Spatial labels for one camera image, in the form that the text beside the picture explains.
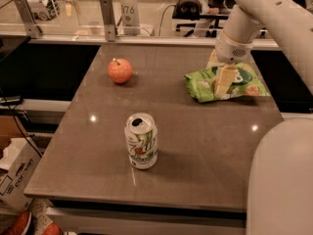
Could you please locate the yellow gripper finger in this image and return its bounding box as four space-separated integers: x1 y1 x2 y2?
214 66 238 95
207 49 221 68

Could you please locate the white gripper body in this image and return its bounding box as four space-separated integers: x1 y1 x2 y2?
215 31 252 64

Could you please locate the green rice chip bag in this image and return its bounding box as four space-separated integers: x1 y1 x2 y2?
185 63 269 103

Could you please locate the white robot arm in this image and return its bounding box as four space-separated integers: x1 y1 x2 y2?
215 0 313 235

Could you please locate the white 7up can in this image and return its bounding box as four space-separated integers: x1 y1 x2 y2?
124 113 157 169

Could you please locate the red apple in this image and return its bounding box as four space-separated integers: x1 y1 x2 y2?
108 59 133 84

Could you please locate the glass barrier panel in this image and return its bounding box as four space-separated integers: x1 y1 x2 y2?
0 0 229 41

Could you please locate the white cardboard box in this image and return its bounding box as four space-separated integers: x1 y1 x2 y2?
0 138 41 212

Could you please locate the red shoe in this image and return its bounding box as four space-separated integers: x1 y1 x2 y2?
1 211 31 235
42 223 62 235

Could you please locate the white numbered sign post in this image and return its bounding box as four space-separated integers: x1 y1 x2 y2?
120 0 140 36

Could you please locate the metal bracket middle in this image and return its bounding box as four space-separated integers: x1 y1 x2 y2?
100 0 117 42

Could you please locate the metal bracket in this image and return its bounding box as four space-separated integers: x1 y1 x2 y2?
100 0 117 42
13 0 42 39

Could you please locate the metal bracket left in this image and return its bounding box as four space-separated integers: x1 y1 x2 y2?
13 0 42 39

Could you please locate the black cable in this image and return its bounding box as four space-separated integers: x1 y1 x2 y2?
0 88 43 159

